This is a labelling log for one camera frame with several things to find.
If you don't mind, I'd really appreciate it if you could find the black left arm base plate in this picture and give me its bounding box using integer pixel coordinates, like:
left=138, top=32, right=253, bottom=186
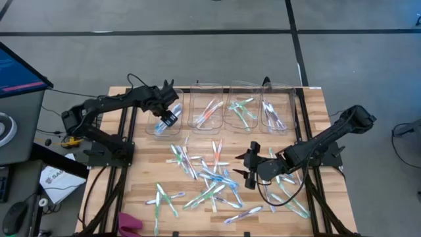
left=83, top=141, right=135, bottom=167

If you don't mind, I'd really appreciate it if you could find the black desk beam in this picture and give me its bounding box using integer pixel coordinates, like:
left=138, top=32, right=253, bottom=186
left=29, top=143, right=89, bottom=180

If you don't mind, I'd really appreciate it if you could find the magenta cloth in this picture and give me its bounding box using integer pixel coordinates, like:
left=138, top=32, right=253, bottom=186
left=117, top=211, right=144, bottom=237

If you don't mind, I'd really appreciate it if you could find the black monitor cable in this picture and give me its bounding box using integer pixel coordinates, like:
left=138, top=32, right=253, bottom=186
left=47, top=87, right=99, bottom=99

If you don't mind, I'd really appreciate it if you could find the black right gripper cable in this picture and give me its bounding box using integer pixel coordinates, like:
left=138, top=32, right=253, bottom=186
left=255, top=157, right=310, bottom=207

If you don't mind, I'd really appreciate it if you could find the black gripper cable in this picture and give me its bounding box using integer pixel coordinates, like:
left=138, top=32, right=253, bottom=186
left=95, top=72, right=155, bottom=99
left=255, top=157, right=310, bottom=207

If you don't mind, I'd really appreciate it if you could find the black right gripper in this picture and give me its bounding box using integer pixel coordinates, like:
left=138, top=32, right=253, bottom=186
left=232, top=141, right=266, bottom=190

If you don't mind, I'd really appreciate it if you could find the black keyboard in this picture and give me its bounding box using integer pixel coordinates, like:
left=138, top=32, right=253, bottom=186
left=0, top=166, right=11, bottom=203

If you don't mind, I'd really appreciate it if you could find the computer monitor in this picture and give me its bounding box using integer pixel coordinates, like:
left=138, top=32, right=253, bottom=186
left=0, top=41, right=55, bottom=99

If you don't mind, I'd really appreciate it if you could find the grey desk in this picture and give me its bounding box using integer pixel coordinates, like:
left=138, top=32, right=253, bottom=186
left=0, top=90, right=46, bottom=166

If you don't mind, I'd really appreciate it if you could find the yellow clamp tool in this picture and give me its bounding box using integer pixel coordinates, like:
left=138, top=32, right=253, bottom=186
left=61, top=136, right=80, bottom=148

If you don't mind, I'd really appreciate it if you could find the black power cable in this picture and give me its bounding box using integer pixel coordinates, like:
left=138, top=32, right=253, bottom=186
left=81, top=166, right=109, bottom=230

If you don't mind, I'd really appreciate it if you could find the grey stand foot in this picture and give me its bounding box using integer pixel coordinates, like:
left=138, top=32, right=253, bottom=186
left=393, top=118, right=421, bottom=138

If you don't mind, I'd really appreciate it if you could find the black floor cable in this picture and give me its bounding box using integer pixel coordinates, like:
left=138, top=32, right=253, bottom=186
left=390, top=123, right=421, bottom=169

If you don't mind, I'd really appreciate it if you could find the black computer mouse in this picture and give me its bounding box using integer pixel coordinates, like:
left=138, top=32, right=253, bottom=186
left=1, top=201, right=30, bottom=236

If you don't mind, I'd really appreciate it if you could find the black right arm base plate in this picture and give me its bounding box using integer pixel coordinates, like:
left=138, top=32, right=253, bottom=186
left=297, top=141, right=346, bottom=167

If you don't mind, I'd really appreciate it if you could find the clear plastic bin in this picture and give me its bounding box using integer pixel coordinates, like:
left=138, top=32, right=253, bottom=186
left=259, top=82, right=298, bottom=135
left=222, top=80, right=263, bottom=134
left=187, top=82, right=224, bottom=135
left=146, top=88, right=186, bottom=138

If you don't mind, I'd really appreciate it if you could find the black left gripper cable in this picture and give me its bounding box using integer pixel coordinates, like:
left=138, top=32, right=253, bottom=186
left=95, top=72, right=155, bottom=99

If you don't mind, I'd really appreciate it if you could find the white printed booklet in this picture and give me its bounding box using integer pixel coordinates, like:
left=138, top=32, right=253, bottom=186
left=39, top=165, right=87, bottom=205

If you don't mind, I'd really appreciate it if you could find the white round device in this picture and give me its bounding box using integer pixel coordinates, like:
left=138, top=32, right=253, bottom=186
left=0, top=112, right=18, bottom=148

